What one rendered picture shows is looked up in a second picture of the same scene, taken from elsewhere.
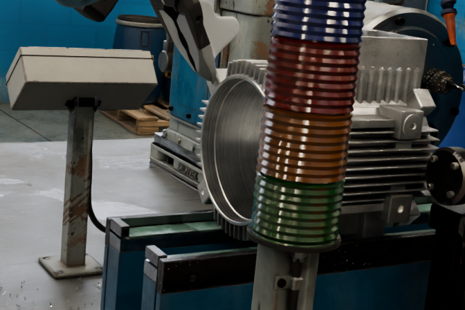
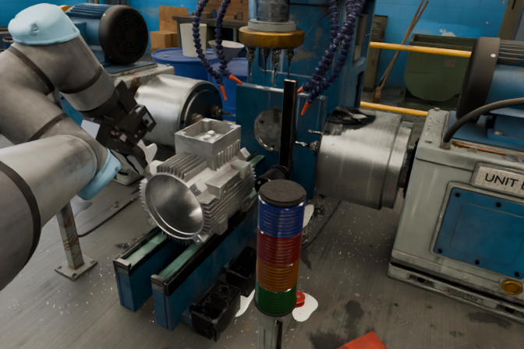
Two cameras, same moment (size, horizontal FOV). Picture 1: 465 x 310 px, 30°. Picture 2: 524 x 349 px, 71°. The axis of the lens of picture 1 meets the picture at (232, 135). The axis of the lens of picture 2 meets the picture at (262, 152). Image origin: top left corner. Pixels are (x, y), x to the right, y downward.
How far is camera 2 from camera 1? 40 cm
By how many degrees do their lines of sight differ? 34
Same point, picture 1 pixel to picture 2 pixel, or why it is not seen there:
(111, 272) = (123, 283)
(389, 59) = (229, 142)
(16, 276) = (51, 288)
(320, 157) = (294, 276)
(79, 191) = (72, 233)
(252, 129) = (164, 182)
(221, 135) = (153, 193)
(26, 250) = (41, 264)
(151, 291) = (160, 295)
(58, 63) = not seen: hidden behind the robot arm
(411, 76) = (237, 143)
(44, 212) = not seen: hidden behind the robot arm
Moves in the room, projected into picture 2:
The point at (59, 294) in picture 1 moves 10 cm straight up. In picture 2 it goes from (83, 290) to (76, 256)
